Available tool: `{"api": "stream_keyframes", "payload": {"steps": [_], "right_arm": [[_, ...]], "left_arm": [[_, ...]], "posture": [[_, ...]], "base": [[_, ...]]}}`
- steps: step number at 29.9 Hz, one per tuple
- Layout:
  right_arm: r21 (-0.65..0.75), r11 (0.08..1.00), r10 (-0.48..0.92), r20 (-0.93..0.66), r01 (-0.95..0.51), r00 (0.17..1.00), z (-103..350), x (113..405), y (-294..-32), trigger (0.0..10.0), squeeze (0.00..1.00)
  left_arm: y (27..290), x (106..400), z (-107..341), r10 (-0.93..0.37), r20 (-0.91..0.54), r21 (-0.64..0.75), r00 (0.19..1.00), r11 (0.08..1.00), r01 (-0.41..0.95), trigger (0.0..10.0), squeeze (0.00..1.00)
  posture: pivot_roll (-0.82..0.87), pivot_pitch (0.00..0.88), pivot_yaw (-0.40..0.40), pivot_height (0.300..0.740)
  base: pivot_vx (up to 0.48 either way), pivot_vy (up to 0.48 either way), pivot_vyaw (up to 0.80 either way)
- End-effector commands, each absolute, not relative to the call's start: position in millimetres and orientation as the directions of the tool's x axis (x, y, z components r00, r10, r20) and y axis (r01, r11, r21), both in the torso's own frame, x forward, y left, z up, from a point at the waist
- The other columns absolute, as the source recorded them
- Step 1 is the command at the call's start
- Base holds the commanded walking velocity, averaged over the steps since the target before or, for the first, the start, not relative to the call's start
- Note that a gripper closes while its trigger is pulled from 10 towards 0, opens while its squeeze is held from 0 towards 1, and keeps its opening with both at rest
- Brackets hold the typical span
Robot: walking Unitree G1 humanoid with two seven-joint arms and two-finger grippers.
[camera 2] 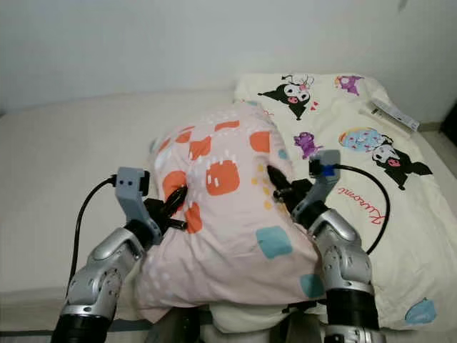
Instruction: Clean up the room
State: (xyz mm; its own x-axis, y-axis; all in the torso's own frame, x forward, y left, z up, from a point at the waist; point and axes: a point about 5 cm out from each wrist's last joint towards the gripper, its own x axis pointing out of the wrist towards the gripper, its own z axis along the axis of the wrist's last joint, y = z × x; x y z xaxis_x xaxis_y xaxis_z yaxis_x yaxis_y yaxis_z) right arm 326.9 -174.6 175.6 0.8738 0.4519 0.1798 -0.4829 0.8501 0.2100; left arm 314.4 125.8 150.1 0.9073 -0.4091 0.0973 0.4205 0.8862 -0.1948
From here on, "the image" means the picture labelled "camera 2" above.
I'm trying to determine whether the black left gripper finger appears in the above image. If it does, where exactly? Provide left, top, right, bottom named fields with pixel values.
left=161, top=184, right=187, bottom=217

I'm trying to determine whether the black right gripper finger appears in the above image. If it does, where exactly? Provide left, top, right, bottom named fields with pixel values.
left=266, top=164, right=293, bottom=195

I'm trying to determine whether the pink pillow with orange patches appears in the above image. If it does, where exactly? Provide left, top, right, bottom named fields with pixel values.
left=132, top=100, right=329, bottom=324

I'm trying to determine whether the cream cartoon print blanket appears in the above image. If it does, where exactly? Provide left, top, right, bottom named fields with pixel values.
left=200, top=73, right=457, bottom=337

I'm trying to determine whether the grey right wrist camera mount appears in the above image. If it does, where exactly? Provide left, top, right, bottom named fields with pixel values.
left=291, top=149, right=342, bottom=222

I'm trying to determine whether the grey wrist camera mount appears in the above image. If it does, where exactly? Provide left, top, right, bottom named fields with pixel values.
left=291, top=149, right=342, bottom=222
left=116, top=166, right=161, bottom=240

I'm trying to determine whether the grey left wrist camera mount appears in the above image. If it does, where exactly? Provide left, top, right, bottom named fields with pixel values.
left=116, top=166, right=161, bottom=240

